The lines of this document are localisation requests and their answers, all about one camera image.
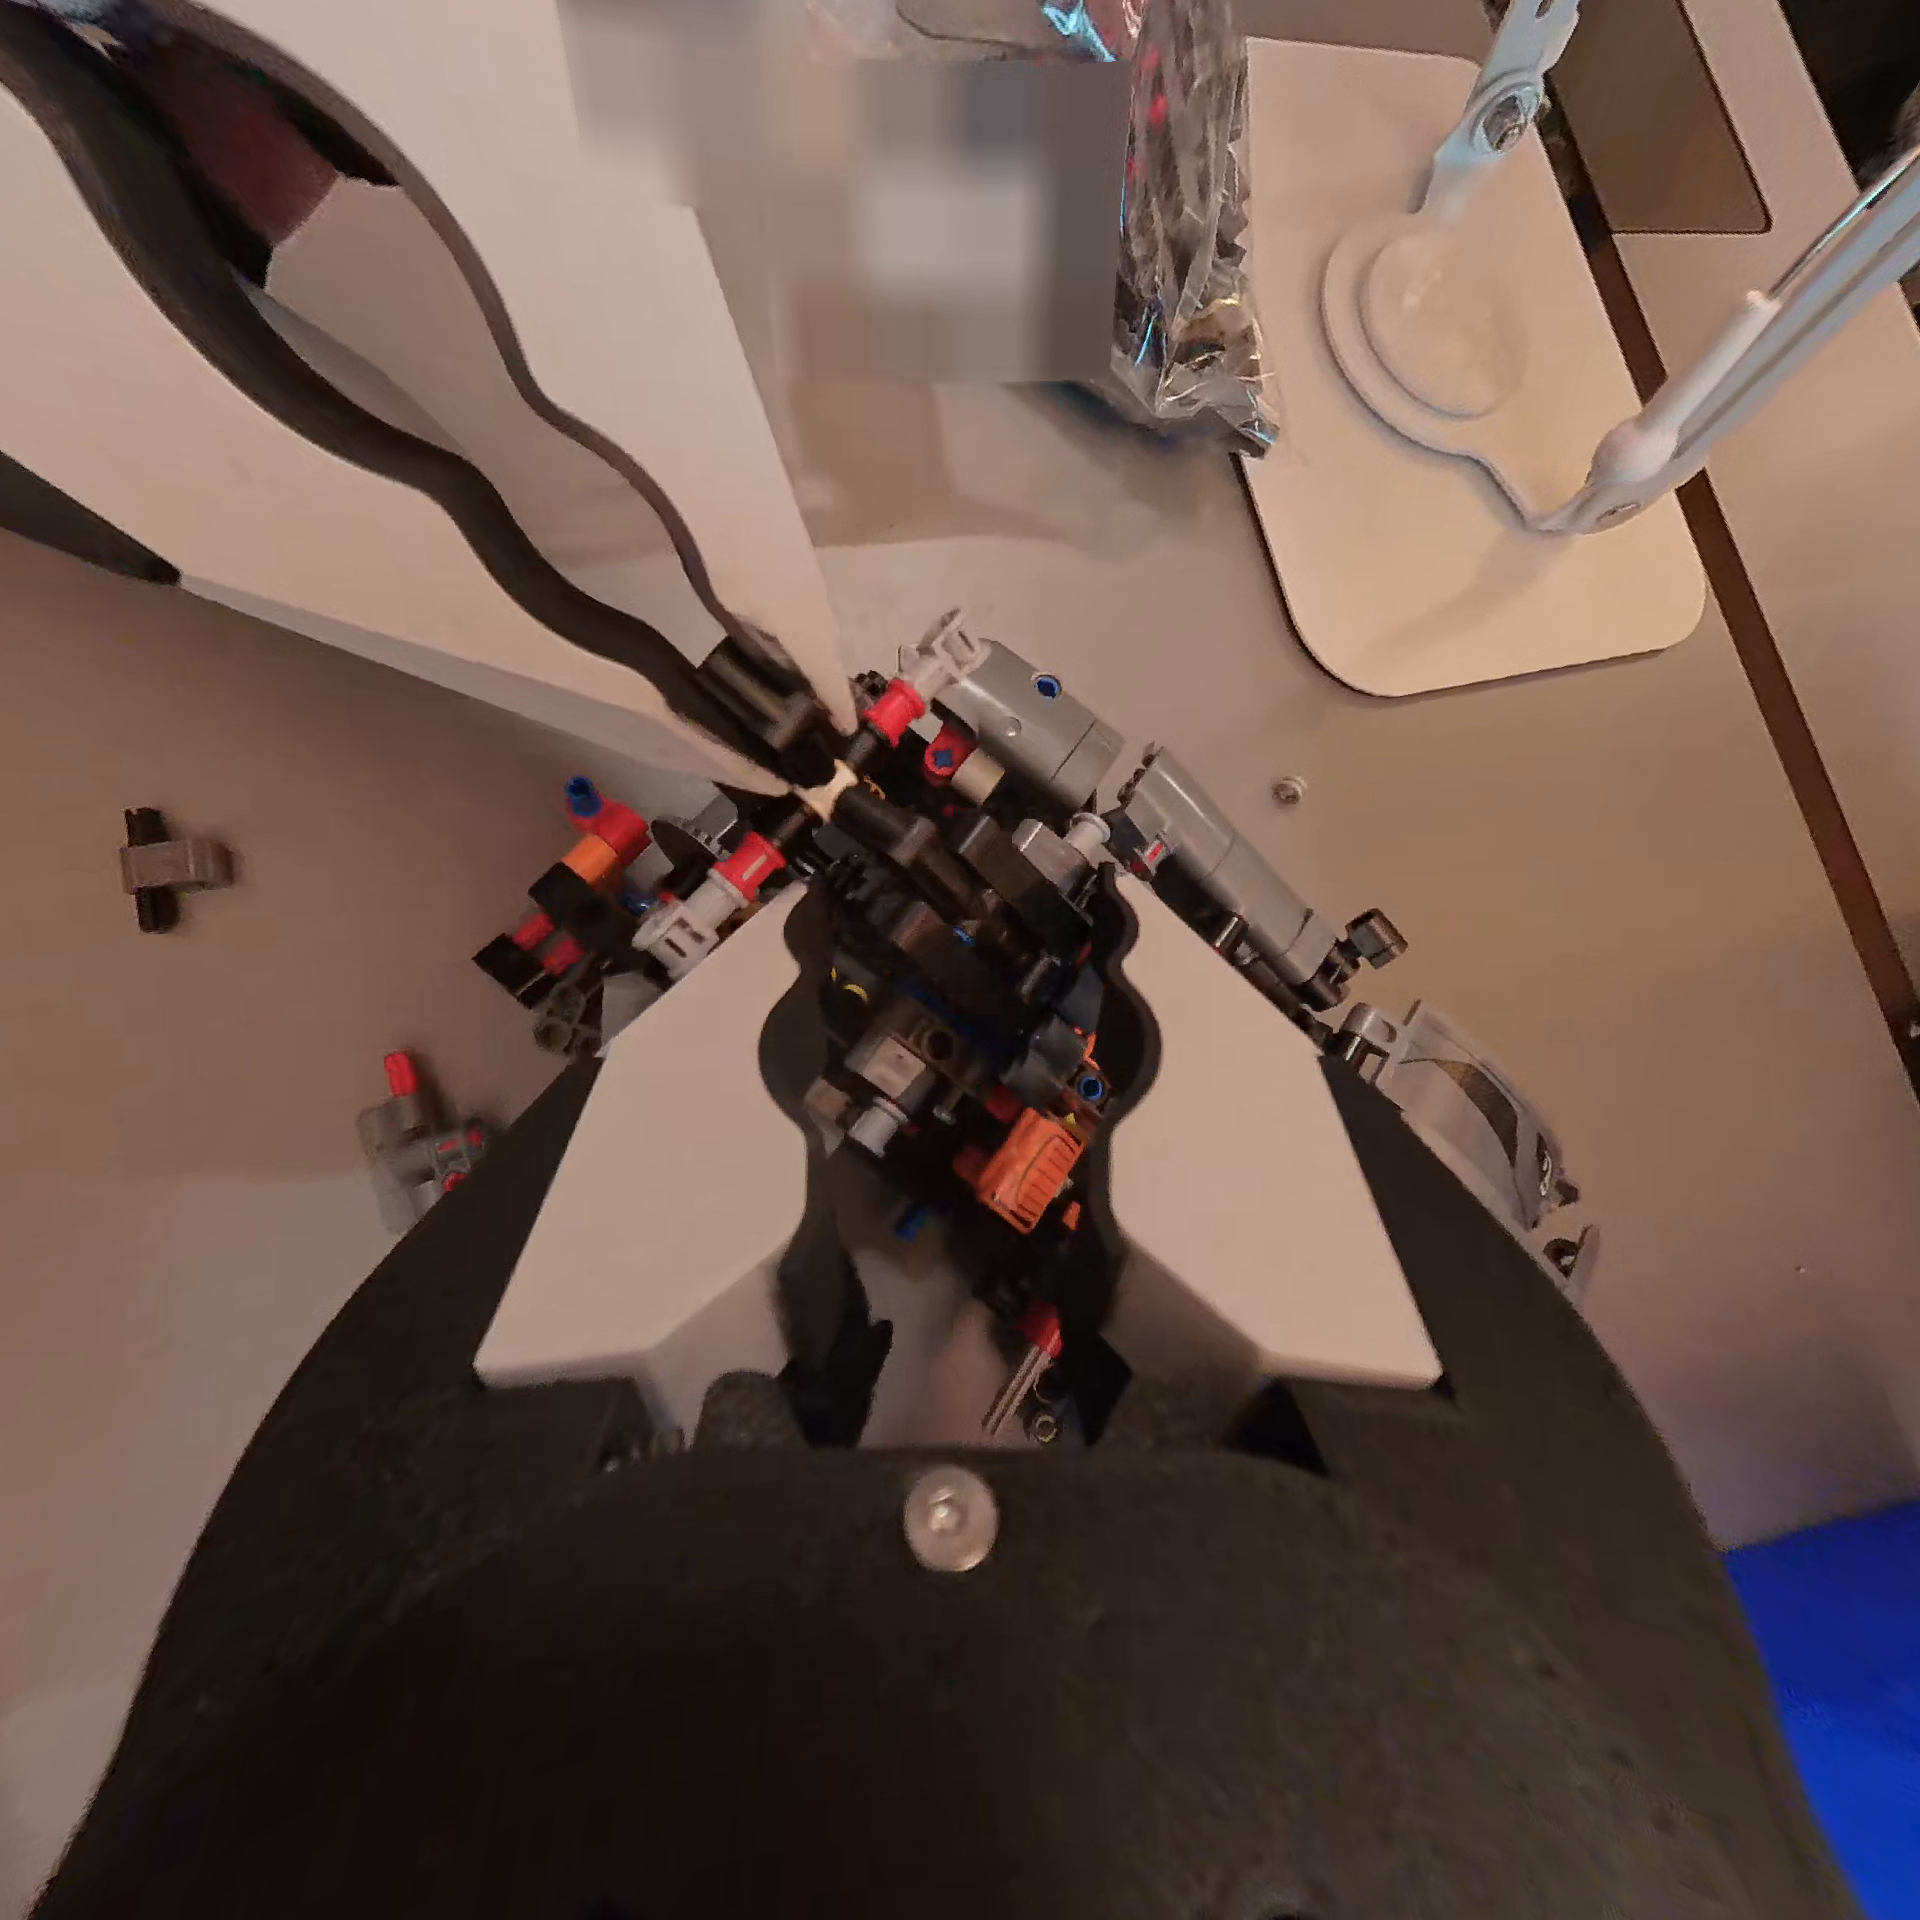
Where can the partly built lego car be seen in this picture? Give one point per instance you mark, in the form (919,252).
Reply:
(961,901)

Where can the blue plastic bin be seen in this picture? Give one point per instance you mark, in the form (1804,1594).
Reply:
(1845,1726)

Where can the grey lego piece red pins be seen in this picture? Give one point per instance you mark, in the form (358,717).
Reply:
(406,1141)

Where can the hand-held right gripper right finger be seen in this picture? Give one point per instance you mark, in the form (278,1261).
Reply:
(1276,1201)

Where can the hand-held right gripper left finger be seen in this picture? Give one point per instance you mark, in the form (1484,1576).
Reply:
(660,1170)

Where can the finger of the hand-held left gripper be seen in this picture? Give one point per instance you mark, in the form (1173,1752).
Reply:
(660,345)
(225,480)

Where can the clear plastic bag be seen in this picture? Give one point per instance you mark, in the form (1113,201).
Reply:
(1185,225)

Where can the grey lego beam with holes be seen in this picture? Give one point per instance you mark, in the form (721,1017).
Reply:
(566,1021)

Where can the white articulated stand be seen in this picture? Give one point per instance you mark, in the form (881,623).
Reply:
(1425,316)

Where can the grey lego brick black pin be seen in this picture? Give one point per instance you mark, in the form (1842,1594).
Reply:
(171,863)

